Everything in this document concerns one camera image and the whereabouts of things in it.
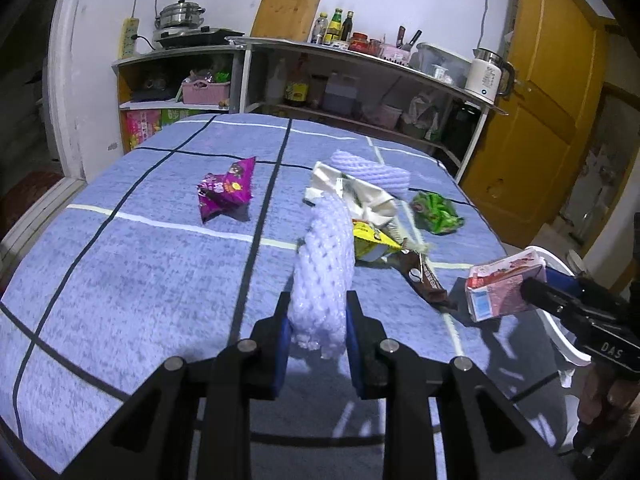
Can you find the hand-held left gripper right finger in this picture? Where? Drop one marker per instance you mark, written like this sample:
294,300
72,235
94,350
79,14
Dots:
353,350

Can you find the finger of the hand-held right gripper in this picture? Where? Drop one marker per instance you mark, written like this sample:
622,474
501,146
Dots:
550,300
570,282

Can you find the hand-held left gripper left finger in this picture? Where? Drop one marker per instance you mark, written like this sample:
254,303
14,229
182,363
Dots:
279,350

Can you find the white trash bin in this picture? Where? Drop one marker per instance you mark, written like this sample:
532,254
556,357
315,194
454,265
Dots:
570,347

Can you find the pink drink carton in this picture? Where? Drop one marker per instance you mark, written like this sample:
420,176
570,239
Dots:
500,285

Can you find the white foam fruit net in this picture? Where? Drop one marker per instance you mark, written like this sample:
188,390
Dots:
320,270
380,172

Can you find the brown snack wrapper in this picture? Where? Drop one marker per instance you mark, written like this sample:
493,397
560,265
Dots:
425,277

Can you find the yellow snack packet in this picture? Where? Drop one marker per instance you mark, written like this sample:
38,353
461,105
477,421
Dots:
370,242

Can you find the green snack packet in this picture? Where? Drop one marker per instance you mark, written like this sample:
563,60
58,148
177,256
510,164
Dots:
437,212

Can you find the purple snack packet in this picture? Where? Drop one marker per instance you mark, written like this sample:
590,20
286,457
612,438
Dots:
227,187

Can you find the person's right hand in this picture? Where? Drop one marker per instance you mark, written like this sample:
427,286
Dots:
592,395

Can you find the blue checked tablecloth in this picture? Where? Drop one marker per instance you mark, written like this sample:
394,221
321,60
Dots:
150,285

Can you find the white crumpled paper bag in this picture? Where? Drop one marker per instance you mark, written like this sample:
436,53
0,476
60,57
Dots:
360,195

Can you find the yellow wooden door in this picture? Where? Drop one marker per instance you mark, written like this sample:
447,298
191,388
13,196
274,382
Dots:
540,110

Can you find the white electric kettle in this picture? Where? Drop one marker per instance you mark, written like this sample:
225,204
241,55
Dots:
482,77

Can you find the white plastic bag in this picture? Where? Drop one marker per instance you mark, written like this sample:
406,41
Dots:
420,115

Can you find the pink plastic bowl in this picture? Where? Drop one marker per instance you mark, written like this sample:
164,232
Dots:
382,116

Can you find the bluish plastic jerry can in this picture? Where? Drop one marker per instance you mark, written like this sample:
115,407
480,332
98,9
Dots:
341,95

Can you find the clear plastic container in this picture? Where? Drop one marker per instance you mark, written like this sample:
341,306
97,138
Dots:
442,57

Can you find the colourful cardboard boxes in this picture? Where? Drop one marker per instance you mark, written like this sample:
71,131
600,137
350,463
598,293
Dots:
145,127

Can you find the brown bottle yellow label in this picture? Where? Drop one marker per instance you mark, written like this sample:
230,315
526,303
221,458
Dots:
296,87

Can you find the white plastic bottle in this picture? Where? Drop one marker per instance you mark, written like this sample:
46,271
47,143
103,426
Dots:
276,82

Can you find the pink plastic basket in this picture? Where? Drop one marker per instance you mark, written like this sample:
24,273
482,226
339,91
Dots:
205,92

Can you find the kitchen knife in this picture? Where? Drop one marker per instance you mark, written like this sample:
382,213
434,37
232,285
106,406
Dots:
412,39

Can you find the large metal-topped shelf unit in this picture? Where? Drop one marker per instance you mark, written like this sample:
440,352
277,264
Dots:
350,57

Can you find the pink utensil box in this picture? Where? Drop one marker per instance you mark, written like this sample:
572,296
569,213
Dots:
390,51

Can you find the red jar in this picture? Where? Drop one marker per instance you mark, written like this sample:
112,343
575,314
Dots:
359,42

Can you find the small white shelf unit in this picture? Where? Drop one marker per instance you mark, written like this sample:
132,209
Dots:
175,57

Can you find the green bottle yellow label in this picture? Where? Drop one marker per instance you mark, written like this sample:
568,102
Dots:
333,30

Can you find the clear bottle yellow cap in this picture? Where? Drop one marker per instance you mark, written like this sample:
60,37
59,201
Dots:
320,30

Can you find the black induction cooker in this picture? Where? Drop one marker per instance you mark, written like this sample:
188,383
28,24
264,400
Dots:
200,37

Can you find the dark sauce bottle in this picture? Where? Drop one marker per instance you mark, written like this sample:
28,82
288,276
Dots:
347,27

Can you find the wooden cutting board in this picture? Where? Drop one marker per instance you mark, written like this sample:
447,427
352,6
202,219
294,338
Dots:
287,10

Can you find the yellow power strip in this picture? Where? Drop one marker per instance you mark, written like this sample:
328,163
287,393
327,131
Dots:
127,37

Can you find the steel steamer pot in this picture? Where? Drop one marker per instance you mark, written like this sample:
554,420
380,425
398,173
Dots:
180,15

